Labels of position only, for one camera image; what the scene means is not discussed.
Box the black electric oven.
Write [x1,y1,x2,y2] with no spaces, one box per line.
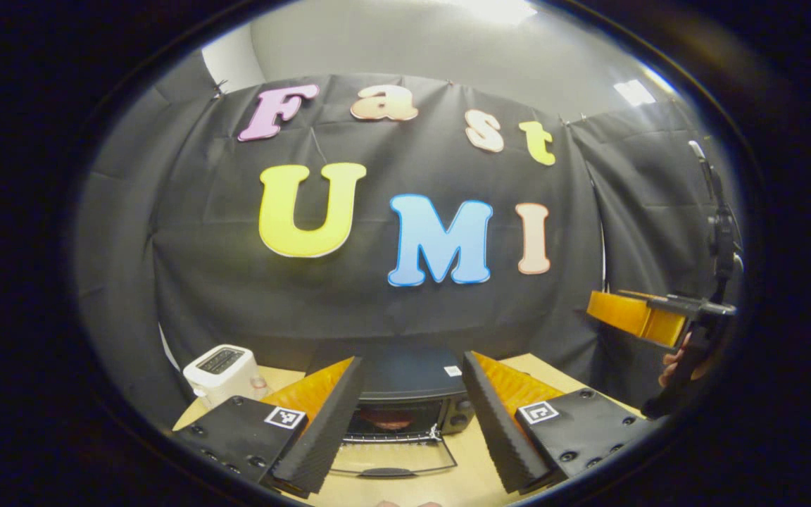
[306,344,477,480]

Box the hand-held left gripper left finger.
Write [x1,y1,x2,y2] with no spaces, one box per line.
[168,356,366,499]

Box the reddish-brown roasted meat piece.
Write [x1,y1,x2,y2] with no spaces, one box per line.
[362,410,415,432]

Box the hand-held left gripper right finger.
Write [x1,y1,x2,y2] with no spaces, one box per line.
[461,350,661,494]

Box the white toaster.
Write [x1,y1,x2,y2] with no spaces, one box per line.
[182,344,271,410]

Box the ceiling light panel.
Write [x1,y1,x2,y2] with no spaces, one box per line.
[614,79,657,107]

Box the black tripod stand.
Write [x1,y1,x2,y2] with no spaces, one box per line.
[687,139,744,305]

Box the black backdrop cloth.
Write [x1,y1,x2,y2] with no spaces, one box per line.
[71,49,744,430]

